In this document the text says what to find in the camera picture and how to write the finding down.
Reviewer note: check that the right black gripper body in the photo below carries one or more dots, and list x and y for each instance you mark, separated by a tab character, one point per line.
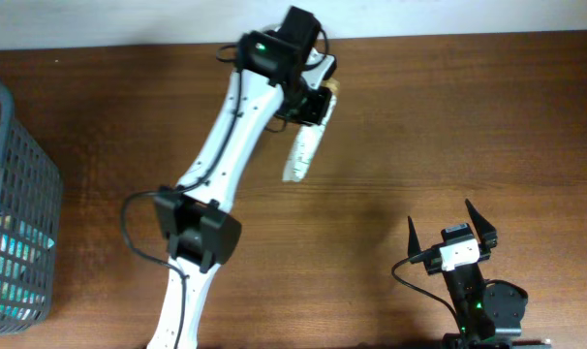
431	265

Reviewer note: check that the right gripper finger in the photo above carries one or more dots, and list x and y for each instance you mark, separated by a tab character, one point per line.
486	231
413	250

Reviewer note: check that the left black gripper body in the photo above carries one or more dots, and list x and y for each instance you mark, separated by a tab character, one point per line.
307	104

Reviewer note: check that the white lotion tube gold cap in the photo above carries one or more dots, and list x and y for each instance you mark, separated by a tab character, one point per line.
308	139

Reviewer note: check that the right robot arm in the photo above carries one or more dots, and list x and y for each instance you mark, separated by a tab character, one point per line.
487	312

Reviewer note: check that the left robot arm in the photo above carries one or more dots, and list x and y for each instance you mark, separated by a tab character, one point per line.
277	73

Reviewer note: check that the grey plastic mesh basket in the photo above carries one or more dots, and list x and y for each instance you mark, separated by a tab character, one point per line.
31	190

